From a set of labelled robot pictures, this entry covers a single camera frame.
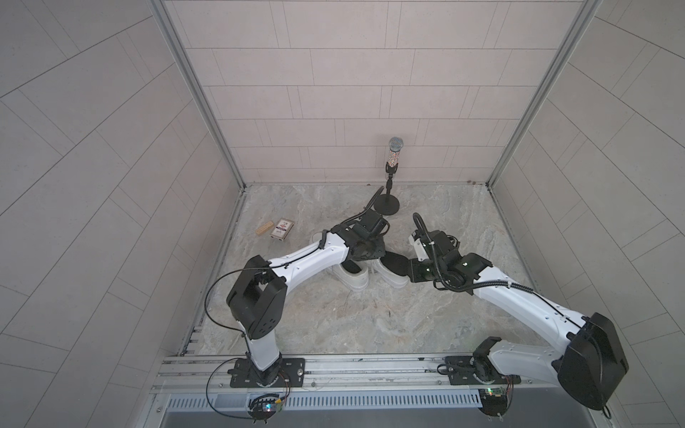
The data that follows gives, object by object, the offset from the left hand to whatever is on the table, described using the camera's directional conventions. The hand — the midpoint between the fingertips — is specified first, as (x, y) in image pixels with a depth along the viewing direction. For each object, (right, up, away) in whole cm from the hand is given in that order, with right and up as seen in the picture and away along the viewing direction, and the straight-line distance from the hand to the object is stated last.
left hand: (385, 249), depth 85 cm
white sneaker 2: (+2, -9, -2) cm, 9 cm away
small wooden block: (-45, +5, +16) cm, 48 cm away
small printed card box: (-37, +5, +14) cm, 40 cm away
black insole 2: (+3, -4, -2) cm, 6 cm away
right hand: (+5, -6, -4) cm, 9 cm away
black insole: (-11, -6, +1) cm, 12 cm away
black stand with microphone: (+4, +15, +22) cm, 27 cm away
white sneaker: (-11, -10, -2) cm, 15 cm away
